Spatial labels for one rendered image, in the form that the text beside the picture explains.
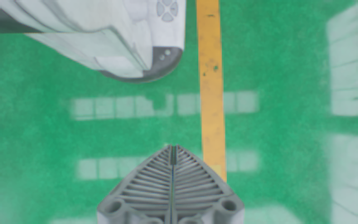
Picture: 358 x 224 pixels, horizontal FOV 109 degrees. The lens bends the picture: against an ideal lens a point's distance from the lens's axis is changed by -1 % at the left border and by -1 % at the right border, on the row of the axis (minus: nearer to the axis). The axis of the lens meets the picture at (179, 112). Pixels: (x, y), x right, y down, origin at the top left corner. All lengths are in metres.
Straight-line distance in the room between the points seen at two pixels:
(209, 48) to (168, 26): 0.36
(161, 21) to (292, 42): 0.90
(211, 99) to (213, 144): 0.30
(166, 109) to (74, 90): 0.61
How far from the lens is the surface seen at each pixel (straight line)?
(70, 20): 0.23
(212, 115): 0.89
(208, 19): 1.06
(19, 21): 0.26
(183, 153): 0.16
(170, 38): 0.71
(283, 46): 1.20
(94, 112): 1.01
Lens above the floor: 0.86
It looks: 88 degrees down
